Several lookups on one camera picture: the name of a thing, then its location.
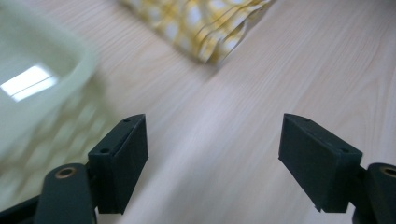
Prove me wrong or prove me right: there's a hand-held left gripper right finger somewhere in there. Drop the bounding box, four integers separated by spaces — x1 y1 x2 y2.
277 113 363 214

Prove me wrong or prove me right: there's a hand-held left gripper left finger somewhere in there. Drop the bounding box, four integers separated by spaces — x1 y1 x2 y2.
88 113 149 216

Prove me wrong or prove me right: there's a pale green plastic basket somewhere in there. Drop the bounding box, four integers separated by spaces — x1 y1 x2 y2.
0 0 108 213

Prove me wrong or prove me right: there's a yellow checked cloth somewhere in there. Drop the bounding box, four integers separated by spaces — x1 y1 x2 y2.
120 0 276 66

